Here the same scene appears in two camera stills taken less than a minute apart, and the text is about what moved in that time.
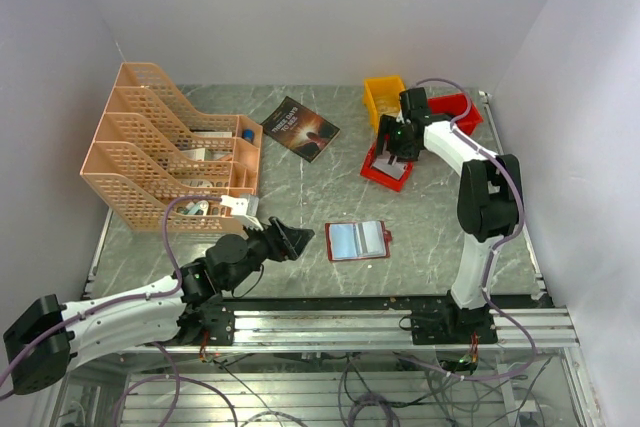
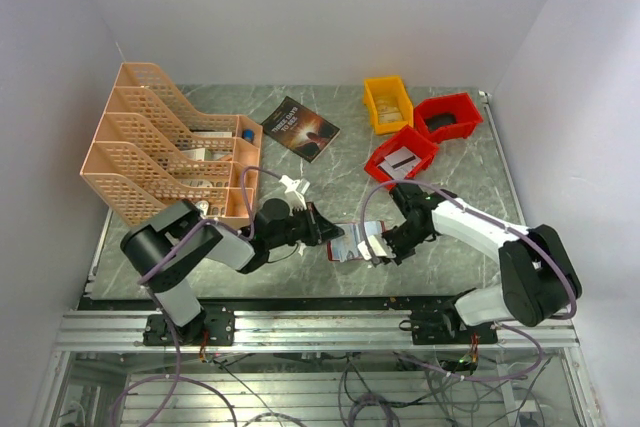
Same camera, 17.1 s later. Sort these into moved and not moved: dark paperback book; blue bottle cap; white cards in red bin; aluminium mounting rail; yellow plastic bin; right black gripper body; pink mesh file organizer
Moved: right black gripper body
Not moved: blue bottle cap; pink mesh file organizer; yellow plastic bin; dark paperback book; white cards in red bin; aluminium mounting rail
